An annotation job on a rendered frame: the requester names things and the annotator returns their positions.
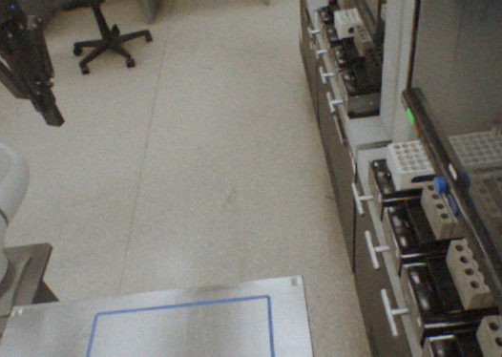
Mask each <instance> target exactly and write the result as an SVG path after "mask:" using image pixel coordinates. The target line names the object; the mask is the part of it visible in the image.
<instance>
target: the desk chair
mask: <svg viewBox="0 0 502 357"><path fill-rule="evenodd" d="M105 1H106V0H56V3H57V6H58V7H55V8H53V9H54V10H58V9H61V10H62V11H65V12H67V11H75V10H78V9H81V8H84V9H87V8H89V7H91V8H92V10H94V18H95V20H96V23H97V25H98V27H99V30H100V33H101V37H102V39H96V40H88V41H80V42H75V43H73V46H74V48H73V54H74V55H81V53H82V49H81V47H96V48H95V49H94V50H93V51H91V53H90V54H88V55H86V56H85V57H84V58H83V59H82V60H81V61H80V63H79V65H80V71H81V73H82V74H84V73H87V74H88V73H89V68H88V66H87V64H89V63H90V62H91V61H92V60H94V59H95V58H97V57H98V56H99V55H100V54H101V53H104V52H106V51H107V50H109V49H110V50H112V51H114V52H115V53H119V54H120V55H122V56H124V57H125V58H128V60H126V63H127V68H131V66H132V67H135V66H136V62H135V61H134V59H131V55H130V53H129V52H127V51H126V50H125V49H123V48H122V47H121V46H120V45H119V43H125V42H128V41H130V40H133V39H136V38H139V37H141V36H144V35H145V37H146V40H147V42H148V41H153V38H152V35H151V33H150V32H149V30H143V31H137V32H132V33H125V34H121V35H119V34H120V29H119V28H118V25H112V27H111V29H110V28H109V26H108V25H107V23H106V20H105V18H104V16H103V13H102V10H101V9H100V7H101V6H100V4H101V3H104V2H105Z"/></svg>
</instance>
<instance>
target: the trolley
mask: <svg viewBox="0 0 502 357"><path fill-rule="evenodd" d="M0 342H1V344H0V357H314V353H313V347H312V341H311V328H310V322H309V316H308V310H307V303H306V297H305V290H304V284H303V275H300V276H292V277H283V278H276V279H268V280H260V281H244V282H236V283H221V284H212V285H205V286H197V287H188V288H181V289H173V290H157V291H149V292H141V293H134V294H125V295H117V296H110V297H102V298H87V299H78V300H70V301H63V302H55V303H47V304H24V305H16V306H14V307H13V309H12V312H11V314H10V317H9V320H8V324H7V327H6V329H5V331H4V334H3V337H2V339H1V341H0Z"/></svg>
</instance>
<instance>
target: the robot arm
mask: <svg viewBox="0 0 502 357"><path fill-rule="evenodd" d="M21 8H22V3H21V1H20V0H0V56H1V57H2V58H3V60H5V61H6V62H7V64H8V66H9V67H10V68H8V67H7V66H6V65H5V64H4V63H3V62H2V61H1V60H0V81H1V83H2V84H3V85H4V86H5V87H6V88H7V89H8V90H9V92H10V93H11V94H12V95H13V96H14V97H16V98H20V99H27V100H30V101H31V104H32V105H33V108H34V109H35V111H36V112H38V113H41V115H42V117H43V118H44V120H45V122H46V124H48V125H50V126H56V127H60V126H61V125H62V124H63V123H65V122H66V121H65V119H64V117H63V115H61V114H60V112H59V108H58V106H57V104H56V103H55V102H56V98H55V96H54V94H53V93H52V86H53V82H50V81H51V79H52V77H54V71H53V65H52V60H51V58H50V54H49V51H48V49H47V45H46V44H47V42H46V39H45V36H44V33H43V23H42V18H41V16H40V15H26V14H25V12H24V11H23V10H22V9H21ZM45 69H46V70H45ZM29 183H30V165H29V164H28V161H27V160H26V158H25V157H24V155H22V153H21V152H19V151H18V150H17V149H15V148H14V147H13V146H9V145H7V144H5V143H0V318H2V319H7V318H9V316H10V314H11V312H12V309H13V307H14V306H15V299H16V296H17V294H18V292H19V289H20V286H21V284H22V282H23V277H24V275H25V273H26V270H27V268H28V266H29V265H30V264H31V261H32V256H31V254H29V253H24V254H22V255H15V256H8V257H7V256H6V255H5V254H4V253H3V250H4V246H5V234H6V229H7V227H8V226H9V224H10V223H11V222H12V219H13V217H14V216H15V215H16V213H17V212H18V210H19V208H20V206H21V203H22V201H23V198H24V197H25V195H26V193H27V190H28V187H29Z"/></svg>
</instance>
